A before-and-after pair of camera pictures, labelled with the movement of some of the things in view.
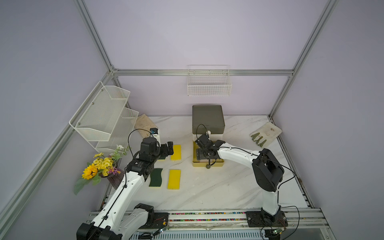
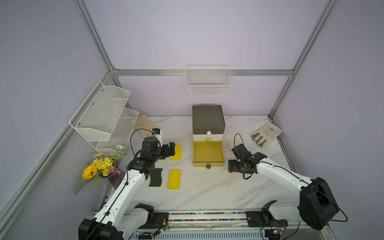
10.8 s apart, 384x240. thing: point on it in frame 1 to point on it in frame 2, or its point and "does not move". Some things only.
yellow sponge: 177,154 does not move
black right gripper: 200,155 to 232,164
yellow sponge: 174,179 does not move
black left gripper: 164,152 does not move
